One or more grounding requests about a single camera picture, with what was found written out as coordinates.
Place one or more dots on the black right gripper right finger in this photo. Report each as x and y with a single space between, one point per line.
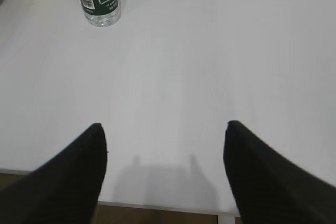
267 187

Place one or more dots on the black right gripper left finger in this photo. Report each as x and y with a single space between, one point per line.
65 189

